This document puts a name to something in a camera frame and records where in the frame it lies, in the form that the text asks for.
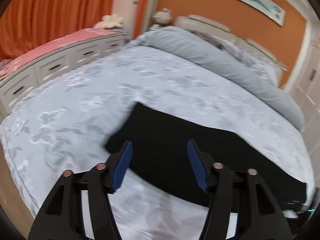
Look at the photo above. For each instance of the white drawer cabinet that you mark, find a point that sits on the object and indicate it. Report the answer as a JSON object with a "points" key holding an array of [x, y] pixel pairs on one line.
{"points": [[50, 67]]}

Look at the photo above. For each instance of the white flower plush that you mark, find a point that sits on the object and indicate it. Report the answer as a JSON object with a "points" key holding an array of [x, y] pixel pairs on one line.
{"points": [[110, 21]]}

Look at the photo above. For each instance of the black pants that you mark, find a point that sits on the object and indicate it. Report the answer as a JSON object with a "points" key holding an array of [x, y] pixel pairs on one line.
{"points": [[162, 130]]}

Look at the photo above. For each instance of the bed with grey floral cover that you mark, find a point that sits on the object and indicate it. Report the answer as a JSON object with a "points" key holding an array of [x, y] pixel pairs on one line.
{"points": [[100, 92]]}

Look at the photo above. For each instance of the white wardrobe doors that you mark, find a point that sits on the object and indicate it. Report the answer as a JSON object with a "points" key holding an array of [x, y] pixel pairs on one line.
{"points": [[310, 92]]}

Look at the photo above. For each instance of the beige padded headboard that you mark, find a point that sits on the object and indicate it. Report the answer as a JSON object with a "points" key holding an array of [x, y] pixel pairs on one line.
{"points": [[207, 22]]}

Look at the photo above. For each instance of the grey rolled duvet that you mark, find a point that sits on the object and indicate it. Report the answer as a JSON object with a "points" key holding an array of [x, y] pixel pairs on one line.
{"points": [[212, 55]]}

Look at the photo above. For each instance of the beige decorative ornament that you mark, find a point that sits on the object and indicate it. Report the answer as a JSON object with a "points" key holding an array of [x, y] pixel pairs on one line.
{"points": [[162, 17]]}

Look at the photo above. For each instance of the pink cloth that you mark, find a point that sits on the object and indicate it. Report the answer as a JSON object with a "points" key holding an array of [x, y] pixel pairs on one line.
{"points": [[62, 42]]}

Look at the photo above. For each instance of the butterfly print pillow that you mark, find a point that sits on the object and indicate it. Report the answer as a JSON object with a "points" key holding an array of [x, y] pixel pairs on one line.
{"points": [[240, 52]]}

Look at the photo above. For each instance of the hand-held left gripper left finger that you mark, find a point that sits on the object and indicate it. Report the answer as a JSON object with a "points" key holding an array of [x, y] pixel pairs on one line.
{"points": [[122, 165]]}

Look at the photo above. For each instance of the wide orange curtain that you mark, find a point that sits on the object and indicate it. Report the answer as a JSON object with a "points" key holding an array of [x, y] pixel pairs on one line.
{"points": [[50, 10]]}

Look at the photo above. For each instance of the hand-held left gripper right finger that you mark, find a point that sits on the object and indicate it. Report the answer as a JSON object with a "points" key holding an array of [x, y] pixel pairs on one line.
{"points": [[196, 165]]}

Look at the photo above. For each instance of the narrow orange curtain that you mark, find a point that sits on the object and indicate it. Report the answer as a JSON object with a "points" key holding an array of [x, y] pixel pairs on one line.
{"points": [[143, 5]]}

